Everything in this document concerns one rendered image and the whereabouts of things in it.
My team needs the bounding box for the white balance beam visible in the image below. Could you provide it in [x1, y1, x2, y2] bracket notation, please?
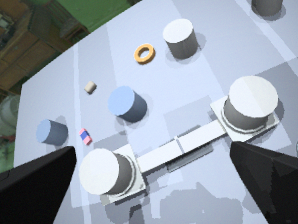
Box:
[100, 96, 279, 206]

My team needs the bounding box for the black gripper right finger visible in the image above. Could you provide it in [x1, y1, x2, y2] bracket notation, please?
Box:
[229, 140, 298, 224]

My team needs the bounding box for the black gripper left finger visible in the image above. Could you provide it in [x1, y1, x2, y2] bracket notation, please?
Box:
[0, 145, 77, 224]

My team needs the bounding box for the orange ring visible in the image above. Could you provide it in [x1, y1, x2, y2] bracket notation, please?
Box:
[134, 44, 156, 65]

